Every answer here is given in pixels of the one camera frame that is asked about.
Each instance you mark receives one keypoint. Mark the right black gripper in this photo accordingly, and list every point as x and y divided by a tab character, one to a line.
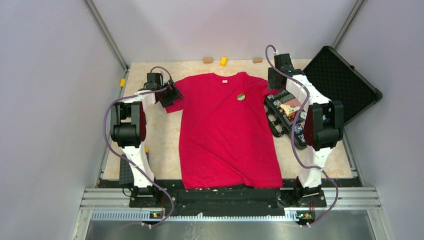
271	85

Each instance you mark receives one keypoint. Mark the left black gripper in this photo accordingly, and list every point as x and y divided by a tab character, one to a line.
173	94

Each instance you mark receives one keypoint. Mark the white round pin brooch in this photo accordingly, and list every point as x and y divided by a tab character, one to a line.
241	97

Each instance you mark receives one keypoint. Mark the red t-shirt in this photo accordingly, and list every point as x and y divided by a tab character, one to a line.
225	142

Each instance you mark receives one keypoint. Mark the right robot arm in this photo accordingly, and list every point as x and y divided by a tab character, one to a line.
323	126

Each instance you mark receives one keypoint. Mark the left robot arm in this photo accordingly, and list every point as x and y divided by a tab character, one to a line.
128	128

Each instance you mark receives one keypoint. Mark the right tan wooden block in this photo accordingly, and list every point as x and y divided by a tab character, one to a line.
257	60

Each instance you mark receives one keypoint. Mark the tan wooden block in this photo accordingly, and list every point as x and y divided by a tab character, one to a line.
208	60
257	60

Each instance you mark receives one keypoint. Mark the left tan wooden block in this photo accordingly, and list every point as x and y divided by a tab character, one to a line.
208	60

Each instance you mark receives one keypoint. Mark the yellow small block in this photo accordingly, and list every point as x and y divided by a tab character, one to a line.
223	61

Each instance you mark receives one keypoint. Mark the black case with chips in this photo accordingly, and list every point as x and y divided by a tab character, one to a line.
338	80

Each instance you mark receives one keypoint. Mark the dark grey studded baseplate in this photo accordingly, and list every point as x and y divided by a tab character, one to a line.
126	177

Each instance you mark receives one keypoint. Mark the yellow clip on frame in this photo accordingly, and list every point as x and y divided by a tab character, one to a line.
122	82

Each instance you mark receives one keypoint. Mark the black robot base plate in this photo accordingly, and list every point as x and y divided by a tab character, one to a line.
234	201

